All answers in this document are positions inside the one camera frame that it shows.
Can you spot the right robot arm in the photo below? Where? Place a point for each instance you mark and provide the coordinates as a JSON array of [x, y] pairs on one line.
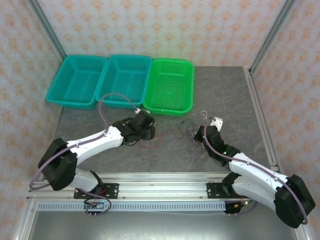
[[250, 167]]

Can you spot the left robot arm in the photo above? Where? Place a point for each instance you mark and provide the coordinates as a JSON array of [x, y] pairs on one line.
[[100, 140]]

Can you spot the teal plastic basket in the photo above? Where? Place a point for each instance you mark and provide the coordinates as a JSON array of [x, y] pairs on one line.
[[75, 82], [125, 80]]

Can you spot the green plastic basket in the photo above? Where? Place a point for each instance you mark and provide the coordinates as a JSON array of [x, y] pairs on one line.
[[170, 87]]

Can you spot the aluminium table edge rail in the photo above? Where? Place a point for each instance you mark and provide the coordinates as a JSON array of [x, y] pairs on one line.
[[260, 117]]

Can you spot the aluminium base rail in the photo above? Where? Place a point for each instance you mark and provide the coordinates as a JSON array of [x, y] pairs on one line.
[[160, 185]]

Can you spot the aluminium frame post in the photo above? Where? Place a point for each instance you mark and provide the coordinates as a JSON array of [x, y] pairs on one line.
[[48, 30], [272, 35]]

